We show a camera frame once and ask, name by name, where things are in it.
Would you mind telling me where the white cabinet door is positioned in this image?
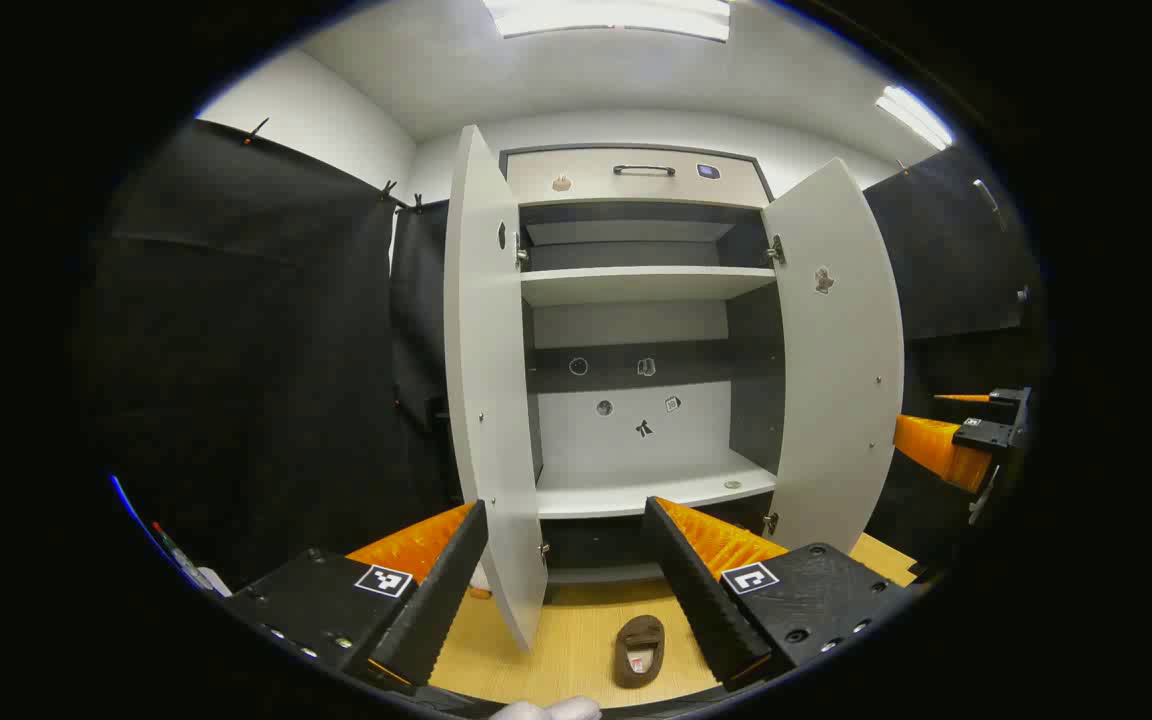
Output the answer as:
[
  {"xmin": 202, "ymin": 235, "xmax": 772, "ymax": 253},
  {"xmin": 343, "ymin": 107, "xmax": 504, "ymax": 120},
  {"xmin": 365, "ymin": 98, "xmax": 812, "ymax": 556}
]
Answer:
[
  {"xmin": 444, "ymin": 125, "xmax": 549, "ymax": 653},
  {"xmin": 762, "ymin": 158, "xmax": 905, "ymax": 553}
]

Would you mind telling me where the beige cabinet drawer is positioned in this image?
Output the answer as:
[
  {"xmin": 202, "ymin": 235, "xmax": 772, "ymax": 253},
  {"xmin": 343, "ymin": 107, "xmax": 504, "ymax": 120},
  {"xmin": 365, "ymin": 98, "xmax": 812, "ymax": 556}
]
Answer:
[{"xmin": 506, "ymin": 148, "xmax": 772, "ymax": 209}]

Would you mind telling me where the brown fuzzy shoe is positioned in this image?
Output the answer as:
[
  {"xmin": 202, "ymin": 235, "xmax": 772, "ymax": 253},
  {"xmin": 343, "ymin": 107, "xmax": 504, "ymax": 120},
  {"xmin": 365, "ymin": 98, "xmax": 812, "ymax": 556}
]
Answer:
[{"xmin": 614, "ymin": 615, "xmax": 667, "ymax": 689}]

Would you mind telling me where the metal stand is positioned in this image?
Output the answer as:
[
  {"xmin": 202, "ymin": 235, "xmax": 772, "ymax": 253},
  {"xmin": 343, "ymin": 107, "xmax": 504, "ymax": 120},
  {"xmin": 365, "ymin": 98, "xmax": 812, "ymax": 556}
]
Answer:
[{"xmin": 972, "ymin": 178, "xmax": 1031, "ymax": 306}]

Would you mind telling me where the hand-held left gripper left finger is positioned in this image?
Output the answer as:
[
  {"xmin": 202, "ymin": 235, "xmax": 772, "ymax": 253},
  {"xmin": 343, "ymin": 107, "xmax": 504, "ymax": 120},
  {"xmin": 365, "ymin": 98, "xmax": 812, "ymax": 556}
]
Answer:
[{"xmin": 221, "ymin": 500, "xmax": 490, "ymax": 691}]

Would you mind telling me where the white shoe cabinet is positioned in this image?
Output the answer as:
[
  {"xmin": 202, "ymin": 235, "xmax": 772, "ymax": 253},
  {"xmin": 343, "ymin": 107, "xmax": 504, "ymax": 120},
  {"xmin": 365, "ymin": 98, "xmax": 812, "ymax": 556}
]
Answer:
[{"xmin": 444, "ymin": 125, "xmax": 905, "ymax": 653}]

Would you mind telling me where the black backdrop cloth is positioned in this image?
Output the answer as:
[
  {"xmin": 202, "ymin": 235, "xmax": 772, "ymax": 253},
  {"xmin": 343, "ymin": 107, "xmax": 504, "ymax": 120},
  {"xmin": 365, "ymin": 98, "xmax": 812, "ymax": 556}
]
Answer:
[{"xmin": 81, "ymin": 118, "xmax": 1047, "ymax": 596}]

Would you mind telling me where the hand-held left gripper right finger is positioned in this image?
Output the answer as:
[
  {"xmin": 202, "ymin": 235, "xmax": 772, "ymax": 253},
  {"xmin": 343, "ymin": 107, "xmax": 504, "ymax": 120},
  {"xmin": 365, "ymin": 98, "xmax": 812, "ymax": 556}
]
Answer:
[{"xmin": 641, "ymin": 496, "xmax": 922, "ymax": 693}]

